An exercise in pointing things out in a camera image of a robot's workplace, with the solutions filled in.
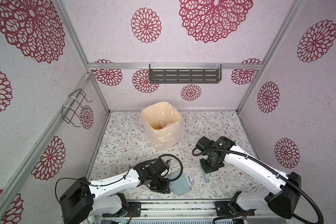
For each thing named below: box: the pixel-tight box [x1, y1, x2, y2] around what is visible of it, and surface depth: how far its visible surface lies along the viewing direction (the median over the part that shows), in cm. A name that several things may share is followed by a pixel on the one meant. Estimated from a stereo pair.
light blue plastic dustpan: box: [169, 170, 192, 196], surface depth 83 cm
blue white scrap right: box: [188, 175, 196, 186], surface depth 85 cm
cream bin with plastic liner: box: [140, 101, 186, 151], surface depth 85 cm
